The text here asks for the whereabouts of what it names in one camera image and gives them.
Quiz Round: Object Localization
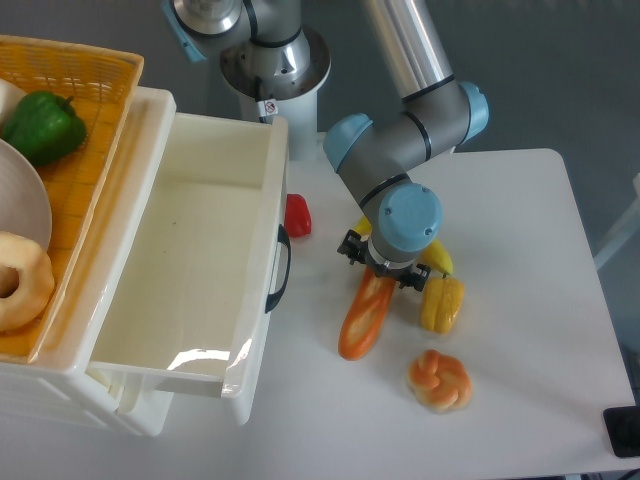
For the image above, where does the white plastic drawer cabinet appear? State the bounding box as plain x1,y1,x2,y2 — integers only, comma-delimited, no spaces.
0,86,179,438

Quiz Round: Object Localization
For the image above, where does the beige round plate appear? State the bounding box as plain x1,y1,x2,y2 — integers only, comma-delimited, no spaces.
0,141,52,250

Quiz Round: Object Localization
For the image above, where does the black drawer handle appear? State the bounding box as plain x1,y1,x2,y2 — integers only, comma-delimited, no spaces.
265,224,292,313

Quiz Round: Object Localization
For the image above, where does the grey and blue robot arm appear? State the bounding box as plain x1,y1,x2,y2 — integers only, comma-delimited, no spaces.
162,1,489,290

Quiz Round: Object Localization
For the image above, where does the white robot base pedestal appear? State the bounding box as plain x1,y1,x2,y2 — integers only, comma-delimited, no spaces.
220,26,331,160

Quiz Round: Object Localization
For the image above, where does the long orange baguette bread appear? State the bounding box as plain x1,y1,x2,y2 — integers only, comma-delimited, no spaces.
338,268,396,361

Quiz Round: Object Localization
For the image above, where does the white plastic drawer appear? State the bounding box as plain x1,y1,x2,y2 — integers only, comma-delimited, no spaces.
90,114,289,424

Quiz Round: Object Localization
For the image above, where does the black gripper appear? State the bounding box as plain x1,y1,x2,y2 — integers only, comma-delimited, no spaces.
337,229,431,292

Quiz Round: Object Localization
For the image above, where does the yellow banana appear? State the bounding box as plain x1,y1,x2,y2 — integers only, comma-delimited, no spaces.
351,216,454,275

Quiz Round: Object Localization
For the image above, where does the black device at table edge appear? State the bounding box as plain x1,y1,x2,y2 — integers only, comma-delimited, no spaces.
603,406,639,458

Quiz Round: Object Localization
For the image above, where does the yellow woven plastic basket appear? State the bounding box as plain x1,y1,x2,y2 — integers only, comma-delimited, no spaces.
1,35,144,364

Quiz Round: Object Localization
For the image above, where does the yellow bell pepper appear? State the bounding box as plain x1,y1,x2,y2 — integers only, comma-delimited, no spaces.
420,276,465,334

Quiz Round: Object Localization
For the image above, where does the red bell pepper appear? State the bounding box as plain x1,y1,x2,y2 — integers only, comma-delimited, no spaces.
284,193,312,238

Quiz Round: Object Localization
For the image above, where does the round knotted bread bun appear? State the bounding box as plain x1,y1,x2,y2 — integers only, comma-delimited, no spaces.
406,349,473,413

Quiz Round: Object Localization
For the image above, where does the beige ring doughnut bread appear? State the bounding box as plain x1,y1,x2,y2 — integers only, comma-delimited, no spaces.
1,231,55,332

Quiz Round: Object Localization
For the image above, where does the green bell pepper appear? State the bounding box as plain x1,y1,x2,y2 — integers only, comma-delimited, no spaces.
1,91,87,167

